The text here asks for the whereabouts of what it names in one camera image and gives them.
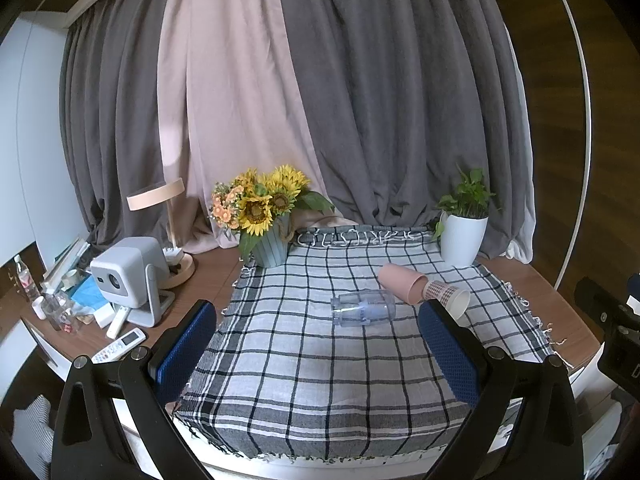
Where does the pink plastic cup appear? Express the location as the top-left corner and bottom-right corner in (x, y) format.
(378, 263), (428, 306)

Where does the clear plastic cup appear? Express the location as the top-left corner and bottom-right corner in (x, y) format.
(331, 289), (396, 327)

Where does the pink curtain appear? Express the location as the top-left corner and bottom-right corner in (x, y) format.
(157, 0), (326, 254)

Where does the white projector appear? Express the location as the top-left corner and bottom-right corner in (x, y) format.
(90, 236), (175, 328)

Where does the white plant pot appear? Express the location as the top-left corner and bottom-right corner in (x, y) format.
(440, 212), (488, 268)

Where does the houndstooth paper cup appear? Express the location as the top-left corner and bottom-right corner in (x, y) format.
(423, 281), (471, 321)

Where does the small white remote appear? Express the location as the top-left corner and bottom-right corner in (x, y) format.
(106, 306), (130, 340)

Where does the green potted plant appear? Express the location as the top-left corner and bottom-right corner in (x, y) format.
(434, 168), (495, 238)

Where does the black white plaid cloth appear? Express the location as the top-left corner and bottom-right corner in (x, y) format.
(176, 226), (552, 462)

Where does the sunflower bouquet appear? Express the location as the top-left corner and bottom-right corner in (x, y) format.
(209, 165), (335, 258)

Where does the white floor lamp pole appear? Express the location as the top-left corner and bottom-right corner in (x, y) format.
(541, 0), (594, 291)

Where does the light blue ribbed vase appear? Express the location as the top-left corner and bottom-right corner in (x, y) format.
(252, 214), (290, 269)

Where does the white remote control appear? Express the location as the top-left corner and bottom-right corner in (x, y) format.
(91, 328), (146, 364)

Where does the clear plastic bottle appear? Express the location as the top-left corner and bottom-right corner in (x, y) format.
(14, 255), (40, 302)

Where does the grey curtain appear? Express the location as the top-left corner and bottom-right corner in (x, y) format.
(61, 0), (536, 262)

